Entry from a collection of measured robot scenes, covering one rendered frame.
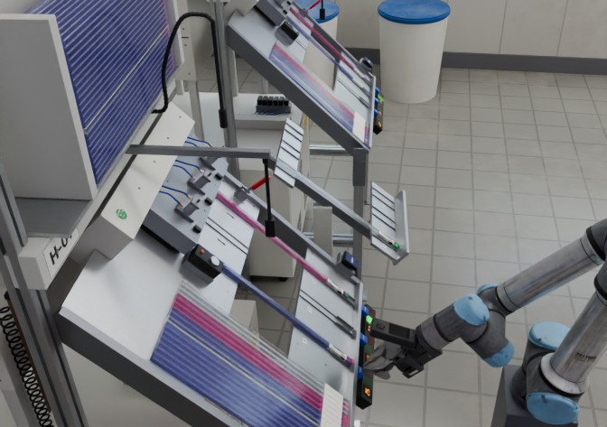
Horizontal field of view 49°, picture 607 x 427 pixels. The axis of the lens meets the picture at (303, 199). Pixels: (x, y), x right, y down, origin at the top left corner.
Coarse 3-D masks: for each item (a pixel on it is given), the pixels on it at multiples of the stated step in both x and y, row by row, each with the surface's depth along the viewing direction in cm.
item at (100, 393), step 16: (240, 304) 205; (240, 320) 199; (256, 320) 207; (32, 368) 186; (80, 368) 186; (96, 368) 186; (80, 384) 181; (96, 384) 181; (112, 384) 181; (0, 400) 178; (80, 400) 177; (96, 400) 177; (112, 400) 176; (128, 400) 176; (144, 400) 176; (208, 400) 176; (0, 416) 173; (96, 416) 172; (112, 416) 172; (128, 416) 172; (144, 416) 172; (160, 416) 172
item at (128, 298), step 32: (224, 192) 176; (224, 224) 168; (96, 256) 133; (128, 256) 139; (160, 256) 145; (224, 256) 161; (96, 288) 128; (128, 288) 134; (160, 288) 140; (224, 288) 154; (96, 320) 124; (128, 320) 129; (160, 320) 135
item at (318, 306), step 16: (304, 256) 187; (304, 272) 182; (336, 272) 193; (304, 288) 177; (320, 288) 182; (352, 288) 194; (304, 304) 173; (320, 304) 177; (336, 304) 183; (352, 304) 188; (304, 320) 169; (320, 320) 173; (336, 320) 179; (304, 336) 165; (336, 336) 175; (288, 352) 158; (304, 352) 161; (320, 352) 166; (320, 368) 162; (336, 368) 167; (336, 384) 163
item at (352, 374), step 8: (360, 288) 193; (360, 296) 190; (360, 304) 188; (352, 312) 187; (360, 312) 185; (352, 320) 184; (352, 336) 179; (352, 344) 176; (352, 352) 174; (352, 368) 169; (352, 376) 166; (352, 384) 164; (352, 392) 162; (352, 400) 160; (352, 408) 158; (352, 416) 157; (352, 424) 155
